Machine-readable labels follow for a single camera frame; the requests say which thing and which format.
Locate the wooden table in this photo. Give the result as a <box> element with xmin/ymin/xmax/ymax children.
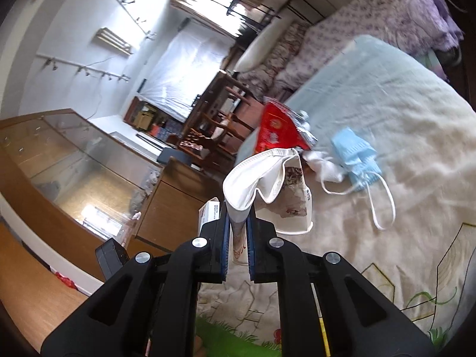
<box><xmin>190</xmin><ymin>69</ymin><xmax>268</xmax><ymax>149</ymax></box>

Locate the white face mask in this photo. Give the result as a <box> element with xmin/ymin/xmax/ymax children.
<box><xmin>222</xmin><ymin>148</ymin><xmax>300</xmax><ymax>227</ymax></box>

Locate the red plastic bag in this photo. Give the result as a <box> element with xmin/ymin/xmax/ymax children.
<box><xmin>55</xmin><ymin>271</ymin><xmax>77</xmax><ymax>291</ymax></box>

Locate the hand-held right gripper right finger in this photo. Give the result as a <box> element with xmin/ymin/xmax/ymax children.
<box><xmin>246</xmin><ymin>210</ymin><xmax>437</xmax><ymax>357</ymax></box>

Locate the wall lamp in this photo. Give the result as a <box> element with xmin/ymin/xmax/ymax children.
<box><xmin>93</xmin><ymin>28</ymin><xmax>134</xmax><ymax>57</ymax></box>

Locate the white pillow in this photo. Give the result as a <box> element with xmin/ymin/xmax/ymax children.
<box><xmin>236</xmin><ymin>18</ymin><xmax>294</xmax><ymax>73</ymax></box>

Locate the wooden chair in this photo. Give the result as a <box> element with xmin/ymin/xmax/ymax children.
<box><xmin>178</xmin><ymin>85</ymin><xmax>257</xmax><ymax>164</ymax></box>

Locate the printed blanket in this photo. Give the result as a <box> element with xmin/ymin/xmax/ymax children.
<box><xmin>195</xmin><ymin>35</ymin><xmax>476</xmax><ymax>357</ymax></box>

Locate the printed paper cup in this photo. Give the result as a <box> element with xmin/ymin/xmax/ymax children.
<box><xmin>228</xmin><ymin>154</ymin><xmax>315</xmax><ymax>264</ymax></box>

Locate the white tissue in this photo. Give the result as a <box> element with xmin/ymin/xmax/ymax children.
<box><xmin>303</xmin><ymin>151</ymin><xmax>350</xmax><ymax>184</ymax></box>

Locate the clear plastic sheet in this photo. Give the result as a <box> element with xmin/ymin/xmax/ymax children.
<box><xmin>143</xmin><ymin>30</ymin><xmax>242</xmax><ymax>123</ymax></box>

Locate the small white box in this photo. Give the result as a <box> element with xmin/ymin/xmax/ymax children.
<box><xmin>198</xmin><ymin>197</ymin><xmax>224</xmax><ymax>233</ymax></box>

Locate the wooden cabinet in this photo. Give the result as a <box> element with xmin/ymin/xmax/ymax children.
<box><xmin>136</xmin><ymin>156</ymin><xmax>228</xmax><ymax>254</ymax></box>

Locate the purple floral quilt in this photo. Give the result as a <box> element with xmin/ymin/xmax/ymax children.
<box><xmin>275</xmin><ymin>0</ymin><xmax>465</xmax><ymax>90</ymax></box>

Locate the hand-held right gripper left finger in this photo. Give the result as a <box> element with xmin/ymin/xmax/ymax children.
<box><xmin>40</xmin><ymin>203</ymin><xmax>232</xmax><ymax>357</ymax></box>

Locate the blue face mask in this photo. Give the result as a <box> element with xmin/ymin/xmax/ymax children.
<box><xmin>330</xmin><ymin>126</ymin><xmax>397</xmax><ymax>230</ymax></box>

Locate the glass display cabinet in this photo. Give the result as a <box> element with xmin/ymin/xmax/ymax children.
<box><xmin>0</xmin><ymin>109</ymin><xmax>165</xmax><ymax>282</ymax></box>

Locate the shelf with boxes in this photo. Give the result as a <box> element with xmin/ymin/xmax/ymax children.
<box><xmin>124</xmin><ymin>96</ymin><xmax>187</xmax><ymax>143</ymax></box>

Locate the brown floral quilt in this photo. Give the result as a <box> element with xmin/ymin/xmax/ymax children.
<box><xmin>238</xmin><ymin>22</ymin><xmax>309</xmax><ymax>93</ymax></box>

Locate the red snack packet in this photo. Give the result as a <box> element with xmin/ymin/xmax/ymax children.
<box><xmin>254</xmin><ymin>97</ymin><xmax>318</xmax><ymax>155</ymax></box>

